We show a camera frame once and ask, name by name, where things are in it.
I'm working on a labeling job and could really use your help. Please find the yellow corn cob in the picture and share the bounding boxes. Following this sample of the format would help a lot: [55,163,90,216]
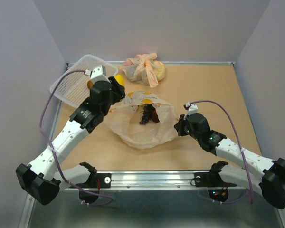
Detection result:
[114,74,124,86]

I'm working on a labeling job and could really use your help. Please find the brown kiwi fruit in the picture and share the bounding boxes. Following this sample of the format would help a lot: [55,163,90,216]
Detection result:
[87,80,94,90]

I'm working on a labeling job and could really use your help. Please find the translucent plastic bag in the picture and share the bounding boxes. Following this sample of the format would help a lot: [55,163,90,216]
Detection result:
[104,91,177,150]

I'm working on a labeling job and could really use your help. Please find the dark grape bunch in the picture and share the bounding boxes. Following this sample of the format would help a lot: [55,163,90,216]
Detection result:
[140,104,155,125]

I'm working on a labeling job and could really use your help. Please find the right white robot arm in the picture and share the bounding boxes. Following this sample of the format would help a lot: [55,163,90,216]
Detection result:
[110,91,285,209]

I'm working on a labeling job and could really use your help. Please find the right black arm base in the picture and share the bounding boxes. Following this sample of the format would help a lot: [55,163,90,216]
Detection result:
[190,161,228,188]

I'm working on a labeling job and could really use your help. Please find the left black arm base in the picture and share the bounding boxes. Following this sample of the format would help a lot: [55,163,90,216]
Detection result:
[69,162,112,189]

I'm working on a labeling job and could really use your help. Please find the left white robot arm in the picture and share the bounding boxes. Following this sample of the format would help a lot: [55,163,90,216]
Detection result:
[16,75,125,205]

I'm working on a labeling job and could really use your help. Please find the knotted plastic bag far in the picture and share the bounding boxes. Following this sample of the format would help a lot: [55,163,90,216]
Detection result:
[120,53,165,88]

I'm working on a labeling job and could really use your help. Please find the red apple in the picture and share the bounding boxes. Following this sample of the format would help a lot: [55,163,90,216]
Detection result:
[151,110,160,123]

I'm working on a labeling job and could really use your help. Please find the white plastic mesh basket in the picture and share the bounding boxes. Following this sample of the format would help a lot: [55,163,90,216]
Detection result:
[49,54,118,108]

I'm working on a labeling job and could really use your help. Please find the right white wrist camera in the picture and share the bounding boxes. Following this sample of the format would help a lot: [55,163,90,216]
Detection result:
[184,102,199,116]

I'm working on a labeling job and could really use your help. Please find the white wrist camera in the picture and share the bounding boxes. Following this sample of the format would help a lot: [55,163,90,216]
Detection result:
[90,65,109,84]
[184,102,199,116]

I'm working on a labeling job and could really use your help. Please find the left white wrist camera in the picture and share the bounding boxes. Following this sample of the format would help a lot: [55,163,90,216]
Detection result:
[90,65,109,84]

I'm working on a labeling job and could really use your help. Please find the aluminium rail frame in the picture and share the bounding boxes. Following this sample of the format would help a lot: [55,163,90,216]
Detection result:
[18,61,285,228]

